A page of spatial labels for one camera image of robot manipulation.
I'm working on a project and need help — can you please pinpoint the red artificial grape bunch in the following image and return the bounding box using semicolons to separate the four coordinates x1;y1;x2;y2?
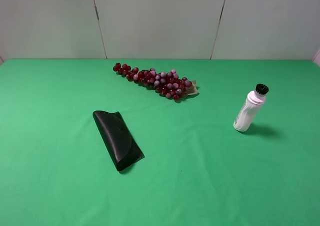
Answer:
112;62;199;102

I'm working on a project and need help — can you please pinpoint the white bottle with black brush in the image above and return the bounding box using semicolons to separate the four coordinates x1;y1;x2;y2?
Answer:
233;84;269;132

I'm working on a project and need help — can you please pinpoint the black leather glasses case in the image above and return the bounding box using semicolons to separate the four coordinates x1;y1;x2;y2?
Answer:
92;110;144;172

